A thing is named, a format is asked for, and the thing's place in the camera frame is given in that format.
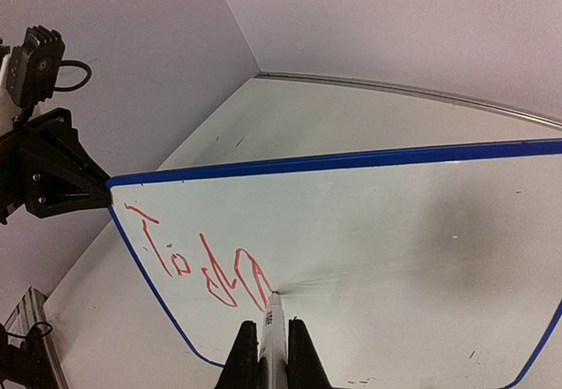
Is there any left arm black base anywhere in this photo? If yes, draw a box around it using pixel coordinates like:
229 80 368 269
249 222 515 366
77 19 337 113
1 321 55 388

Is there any aluminium front rail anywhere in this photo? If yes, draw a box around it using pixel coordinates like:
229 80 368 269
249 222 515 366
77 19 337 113
1 287 68 389

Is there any blue-framed whiteboard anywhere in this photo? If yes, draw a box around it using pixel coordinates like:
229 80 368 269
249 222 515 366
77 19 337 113
107 139 561 388

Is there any white marker pen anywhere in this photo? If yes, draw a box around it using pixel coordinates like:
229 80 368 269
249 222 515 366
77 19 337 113
258 292 289 389

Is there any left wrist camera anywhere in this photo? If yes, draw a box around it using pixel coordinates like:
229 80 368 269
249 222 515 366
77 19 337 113
6 25 65 124

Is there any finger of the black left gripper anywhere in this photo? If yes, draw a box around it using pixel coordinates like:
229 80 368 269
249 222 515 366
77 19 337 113
18 108 110 219

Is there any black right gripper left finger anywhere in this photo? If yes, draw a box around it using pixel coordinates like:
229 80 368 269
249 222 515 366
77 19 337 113
214 321 258 389

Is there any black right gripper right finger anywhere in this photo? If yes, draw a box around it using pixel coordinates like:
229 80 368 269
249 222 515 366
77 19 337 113
287 318 332 389

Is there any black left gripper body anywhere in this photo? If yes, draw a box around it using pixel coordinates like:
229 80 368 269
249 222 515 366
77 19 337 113
1 120 28 225

